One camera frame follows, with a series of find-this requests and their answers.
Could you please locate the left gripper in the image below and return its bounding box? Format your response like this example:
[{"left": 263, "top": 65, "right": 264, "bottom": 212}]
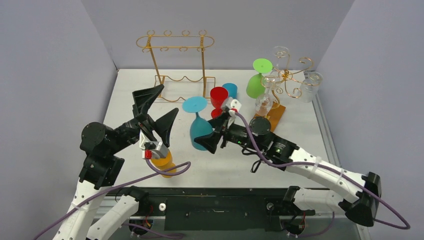
[{"left": 108, "top": 84, "right": 179, "bottom": 155}]

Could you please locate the blue plastic goblet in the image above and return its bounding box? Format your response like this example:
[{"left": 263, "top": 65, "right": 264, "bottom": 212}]
[
  {"left": 182, "top": 96, "right": 214, "bottom": 151},
  {"left": 222, "top": 82, "right": 238, "bottom": 99}
]

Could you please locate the red plastic goblet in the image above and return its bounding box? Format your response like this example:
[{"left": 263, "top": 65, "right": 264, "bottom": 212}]
[{"left": 210, "top": 86, "right": 229, "bottom": 118}]

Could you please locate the tall gold wire glass rack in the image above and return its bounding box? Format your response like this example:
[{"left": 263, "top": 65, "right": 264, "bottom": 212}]
[{"left": 135, "top": 29, "right": 217, "bottom": 100}]

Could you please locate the green plastic goblet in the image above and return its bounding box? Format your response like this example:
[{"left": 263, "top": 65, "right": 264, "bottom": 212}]
[{"left": 246, "top": 58, "right": 273, "bottom": 99}]

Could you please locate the gold hook rack wooden base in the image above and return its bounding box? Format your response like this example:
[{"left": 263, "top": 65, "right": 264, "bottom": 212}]
[{"left": 253, "top": 46, "right": 322, "bottom": 133}]

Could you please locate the small clear front wine glass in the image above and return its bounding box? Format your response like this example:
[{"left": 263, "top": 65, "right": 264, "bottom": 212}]
[{"left": 270, "top": 46, "right": 291, "bottom": 83}]

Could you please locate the clear patterned wine glass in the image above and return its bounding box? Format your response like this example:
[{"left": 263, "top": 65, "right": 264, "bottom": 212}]
[{"left": 299, "top": 71, "right": 324, "bottom": 103}]

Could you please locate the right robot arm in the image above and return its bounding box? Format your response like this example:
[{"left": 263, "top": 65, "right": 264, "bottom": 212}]
[{"left": 194, "top": 113, "right": 381, "bottom": 227}]

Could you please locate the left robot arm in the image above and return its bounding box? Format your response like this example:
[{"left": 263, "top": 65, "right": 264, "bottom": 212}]
[{"left": 54, "top": 84, "right": 179, "bottom": 240}]

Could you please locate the orange plastic goblet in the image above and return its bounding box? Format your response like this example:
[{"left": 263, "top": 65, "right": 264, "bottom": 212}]
[{"left": 149, "top": 150, "right": 176, "bottom": 172}]

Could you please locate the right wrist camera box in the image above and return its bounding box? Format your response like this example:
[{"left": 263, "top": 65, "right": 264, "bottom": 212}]
[{"left": 220, "top": 97, "right": 242, "bottom": 119}]

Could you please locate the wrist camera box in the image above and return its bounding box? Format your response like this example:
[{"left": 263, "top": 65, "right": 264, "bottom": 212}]
[
  {"left": 220, "top": 97, "right": 242, "bottom": 119},
  {"left": 138, "top": 131, "right": 169, "bottom": 160}
]

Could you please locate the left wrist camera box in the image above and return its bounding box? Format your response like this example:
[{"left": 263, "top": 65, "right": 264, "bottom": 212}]
[{"left": 138, "top": 131, "right": 169, "bottom": 160}]

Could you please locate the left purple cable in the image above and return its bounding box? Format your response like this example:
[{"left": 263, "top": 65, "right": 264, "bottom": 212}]
[{"left": 33, "top": 158, "right": 192, "bottom": 240}]

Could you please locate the purple cable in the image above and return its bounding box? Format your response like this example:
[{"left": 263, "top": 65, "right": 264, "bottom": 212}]
[
  {"left": 33, "top": 158, "right": 192, "bottom": 240},
  {"left": 233, "top": 111, "right": 411, "bottom": 239}
]

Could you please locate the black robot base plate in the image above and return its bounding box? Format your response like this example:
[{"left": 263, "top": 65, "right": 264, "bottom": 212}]
[{"left": 133, "top": 187, "right": 315, "bottom": 231}]

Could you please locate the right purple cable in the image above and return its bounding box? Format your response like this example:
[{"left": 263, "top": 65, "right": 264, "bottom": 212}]
[{"left": 233, "top": 111, "right": 411, "bottom": 239}]

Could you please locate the aluminium table frame rail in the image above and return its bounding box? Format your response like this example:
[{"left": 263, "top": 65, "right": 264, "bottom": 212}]
[{"left": 304, "top": 70, "right": 368, "bottom": 218}]

